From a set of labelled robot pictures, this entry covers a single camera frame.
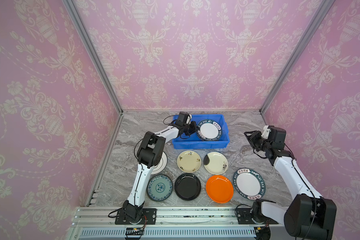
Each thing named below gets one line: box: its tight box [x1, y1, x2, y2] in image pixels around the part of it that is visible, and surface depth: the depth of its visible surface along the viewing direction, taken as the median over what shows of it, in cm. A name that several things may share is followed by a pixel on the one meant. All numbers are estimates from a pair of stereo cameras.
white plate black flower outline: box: [151, 151, 168, 175], surface depth 92 cm
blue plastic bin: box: [172, 114, 230, 150], surface depth 105 cm
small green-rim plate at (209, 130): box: [196, 119, 223, 142], surface depth 106 cm
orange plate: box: [205, 175, 234, 204], surface depth 83 cm
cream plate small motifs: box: [176, 150, 202, 173], surface depth 95 cm
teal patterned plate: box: [146, 174, 174, 202], surface depth 85 cm
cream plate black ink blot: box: [203, 151, 229, 175], surface depth 94 cm
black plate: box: [174, 172, 202, 201], surface depth 83 cm
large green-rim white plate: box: [233, 167, 266, 201], surface depth 85 cm
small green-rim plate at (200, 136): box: [196, 128, 208, 141], surface depth 102 cm
